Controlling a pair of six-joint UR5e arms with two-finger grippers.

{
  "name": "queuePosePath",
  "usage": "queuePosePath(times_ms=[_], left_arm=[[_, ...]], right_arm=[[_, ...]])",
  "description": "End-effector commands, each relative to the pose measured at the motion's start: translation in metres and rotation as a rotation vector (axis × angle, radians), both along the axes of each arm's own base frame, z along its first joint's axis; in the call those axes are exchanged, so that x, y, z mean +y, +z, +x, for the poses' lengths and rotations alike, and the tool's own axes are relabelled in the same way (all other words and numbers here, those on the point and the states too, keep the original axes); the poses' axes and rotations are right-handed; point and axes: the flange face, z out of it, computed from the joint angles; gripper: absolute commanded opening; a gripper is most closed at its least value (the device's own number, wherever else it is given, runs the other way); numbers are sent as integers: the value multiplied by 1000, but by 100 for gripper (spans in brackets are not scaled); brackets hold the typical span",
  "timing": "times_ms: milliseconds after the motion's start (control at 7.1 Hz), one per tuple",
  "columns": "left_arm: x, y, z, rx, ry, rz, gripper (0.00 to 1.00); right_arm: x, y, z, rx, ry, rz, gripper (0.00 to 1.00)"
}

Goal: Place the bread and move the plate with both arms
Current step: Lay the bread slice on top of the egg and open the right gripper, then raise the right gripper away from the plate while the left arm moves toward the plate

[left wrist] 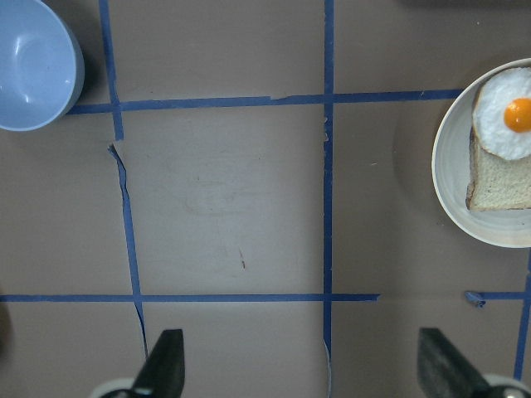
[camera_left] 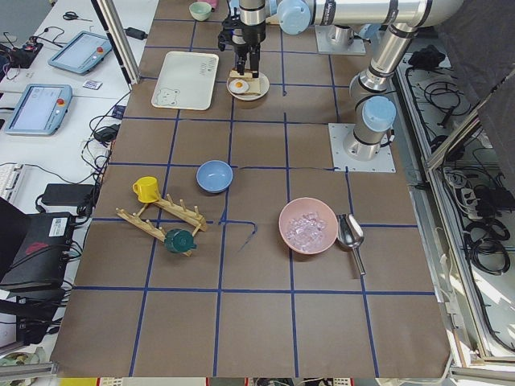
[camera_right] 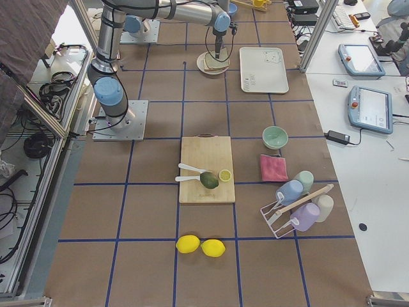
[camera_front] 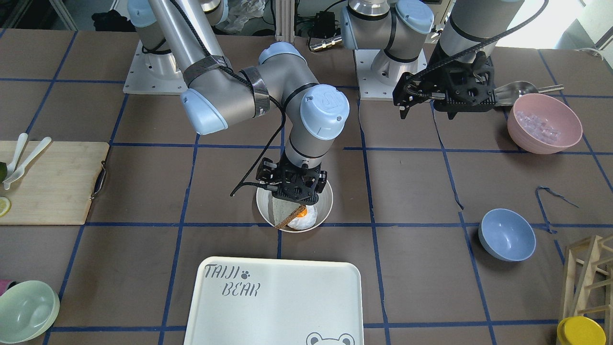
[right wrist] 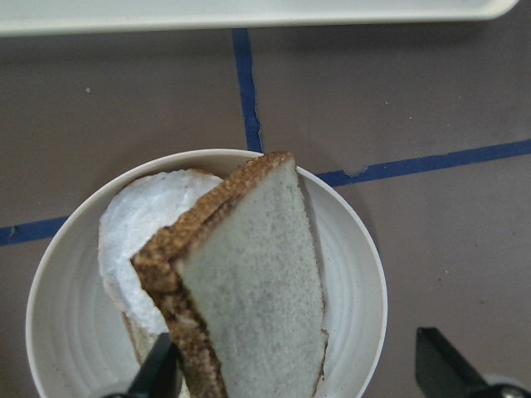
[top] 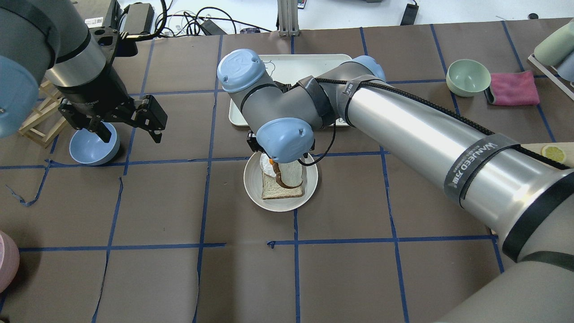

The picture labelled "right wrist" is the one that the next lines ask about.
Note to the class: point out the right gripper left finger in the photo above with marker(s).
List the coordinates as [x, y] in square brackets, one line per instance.
[159, 374]

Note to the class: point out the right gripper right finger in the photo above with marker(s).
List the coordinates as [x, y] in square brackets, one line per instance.
[441, 371]

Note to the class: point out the white round plate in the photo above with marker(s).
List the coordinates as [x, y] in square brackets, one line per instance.
[77, 343]

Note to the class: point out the bread slice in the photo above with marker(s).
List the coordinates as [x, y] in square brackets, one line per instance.
[158, 265]
[143, 344]

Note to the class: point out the fried egg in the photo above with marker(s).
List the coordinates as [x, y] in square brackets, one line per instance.
[133, 216]

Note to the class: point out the cream bear tray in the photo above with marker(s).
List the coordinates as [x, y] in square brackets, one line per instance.
[40, 18]

